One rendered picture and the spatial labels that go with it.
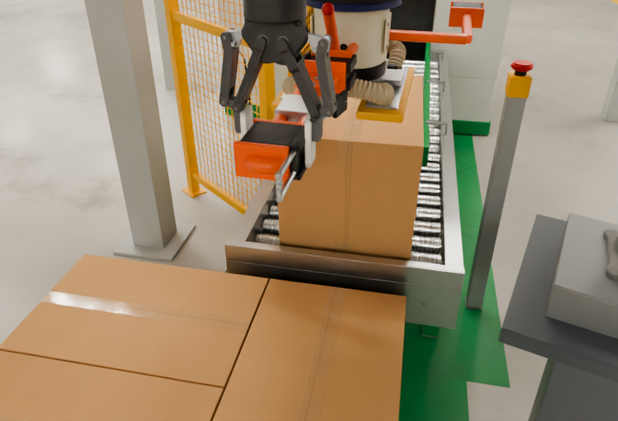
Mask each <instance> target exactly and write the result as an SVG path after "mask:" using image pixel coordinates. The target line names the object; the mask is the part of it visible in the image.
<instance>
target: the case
mask: <svg viewBox="0 0 618 421"><path fill-rule="evenodd" d="M360 103H361V99H360V98H359V99H357V98H356V97H355V98H352V97H348V106H347V110H346V111H344V112H343V113H342V114H341V115H340V116H339V117H338V118H336V119H334V118H333V116H332V117H330V118H329V117H328V118H326V119H325V120H324V121H323V135H322V138H321V140H320V141H319V142H315V160H314V162H313V164H312V166H311V167H310V168H306V170H305V172H304V174H303V177H302V179H301V180H297V179H296V180H293V181H292V183H291V185H290V187H289V188H288V190H287V192H286V194H285V196H284V197H283V201H282V202H278V205H279V233H280V245H283V246H290V247H299V248H306V249H314V250H322V251H329V252H337V253H345V254H353V255H360V256H375V257H382V258H391V259H398V260H405V261H410V257H411V250H412V242H413V234H414V226H415V219H416V211H417V203H418V188H419V180H420V173H421V165H422V157H423V149H424V130H423V76H422V75H414V77H413V81H412V85H411V89H410V93H409V97H408V101H407V105H406V112H405V116H404V120H403V122H402V123H396V122H386V121H376V120H366V119H357V118H356V112H357V110H358V107H359V105H360Z"/></svg>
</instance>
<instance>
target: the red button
mask: <svg viewBox="0 0 618 421"><path fill-rule="evenodd" d="M510 67H511V68H512V69H513V70H515V72H514V74H515V75H517V76H526V75H527V72H529V71H530V70H532V69H533V64H532V63H531V62H529V61H525V60H516V61H514V62H512V63H511V65H510Z"/></svg>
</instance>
